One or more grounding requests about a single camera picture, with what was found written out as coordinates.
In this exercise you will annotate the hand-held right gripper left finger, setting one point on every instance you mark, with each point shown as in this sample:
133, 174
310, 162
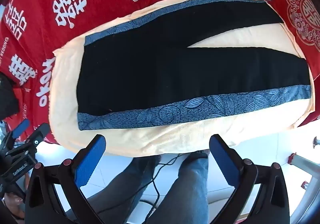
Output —
90, 161

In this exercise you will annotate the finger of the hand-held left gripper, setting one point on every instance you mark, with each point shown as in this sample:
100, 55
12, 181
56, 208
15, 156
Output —
38, 134
21, 127

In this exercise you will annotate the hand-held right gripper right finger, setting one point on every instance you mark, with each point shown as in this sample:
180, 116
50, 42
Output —
225, 161

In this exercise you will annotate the black pants with blue trim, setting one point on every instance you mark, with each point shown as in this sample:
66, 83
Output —
162, 76

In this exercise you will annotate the person's left hand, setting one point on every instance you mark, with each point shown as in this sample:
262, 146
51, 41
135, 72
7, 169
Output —
13, 205

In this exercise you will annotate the person's right leg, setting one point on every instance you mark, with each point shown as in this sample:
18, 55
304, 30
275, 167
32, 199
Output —
185, 189

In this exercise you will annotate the cream blanket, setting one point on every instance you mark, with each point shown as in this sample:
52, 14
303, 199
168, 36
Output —
150, 141

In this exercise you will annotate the red printed blanket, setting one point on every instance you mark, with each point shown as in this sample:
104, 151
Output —
100, 13

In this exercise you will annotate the metal stand frame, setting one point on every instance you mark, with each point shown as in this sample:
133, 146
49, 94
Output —
306, 164

